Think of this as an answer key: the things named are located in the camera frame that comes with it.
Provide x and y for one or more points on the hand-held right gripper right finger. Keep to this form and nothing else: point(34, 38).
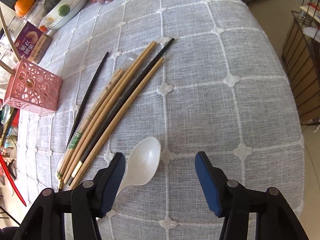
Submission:
point(208, 185)

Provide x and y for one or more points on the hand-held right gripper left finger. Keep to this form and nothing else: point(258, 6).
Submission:
point(113, 182)

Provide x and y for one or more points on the white plastic spoon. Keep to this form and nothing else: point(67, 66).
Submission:
point(146, 160)

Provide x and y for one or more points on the black chopstick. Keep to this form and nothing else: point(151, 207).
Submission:
point(163, 48)
point(93, 82)

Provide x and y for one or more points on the pink perforated utensil holder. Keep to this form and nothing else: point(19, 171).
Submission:
point(35, 92)

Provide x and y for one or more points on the red plastic strip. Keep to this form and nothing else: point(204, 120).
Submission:
point(15, 187)

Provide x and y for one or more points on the grey checked tablecloth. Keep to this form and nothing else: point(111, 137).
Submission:
point(200, 80)

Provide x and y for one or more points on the purple snack box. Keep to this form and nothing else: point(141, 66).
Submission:
point(27, 42)

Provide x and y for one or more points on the white ceramic dish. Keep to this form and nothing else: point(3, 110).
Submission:
point(72, 5)

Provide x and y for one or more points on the clear plastic container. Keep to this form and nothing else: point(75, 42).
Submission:
point(33, 15)

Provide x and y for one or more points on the orange fruit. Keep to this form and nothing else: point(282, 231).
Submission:
point(23, 6)

